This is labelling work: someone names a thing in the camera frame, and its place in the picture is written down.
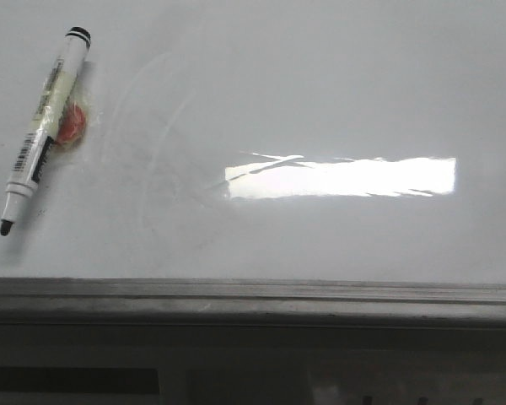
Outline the white black whiteboard marker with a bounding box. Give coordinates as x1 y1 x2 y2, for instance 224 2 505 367
0 26 91 236

